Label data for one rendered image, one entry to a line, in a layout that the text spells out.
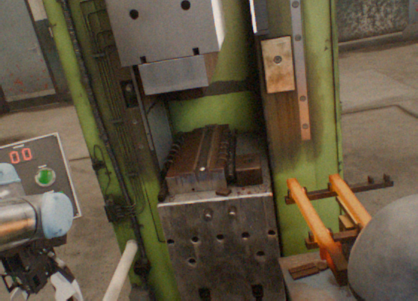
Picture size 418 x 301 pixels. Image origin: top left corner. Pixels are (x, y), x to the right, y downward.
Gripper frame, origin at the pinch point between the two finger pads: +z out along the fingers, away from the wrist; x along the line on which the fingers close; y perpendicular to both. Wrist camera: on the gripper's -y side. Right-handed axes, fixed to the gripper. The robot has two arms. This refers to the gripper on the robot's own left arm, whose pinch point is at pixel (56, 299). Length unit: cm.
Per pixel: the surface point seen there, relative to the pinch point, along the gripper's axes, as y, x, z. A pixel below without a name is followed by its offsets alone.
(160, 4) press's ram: -50, 22, -58
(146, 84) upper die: -49, 12, -37
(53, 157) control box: -36.5, -18.9, -19.8
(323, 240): -20, 61, -2
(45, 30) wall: -551, -387, -35
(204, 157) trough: -61, 22, -5
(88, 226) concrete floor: -158, -115, 94
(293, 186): -45, 53, -2
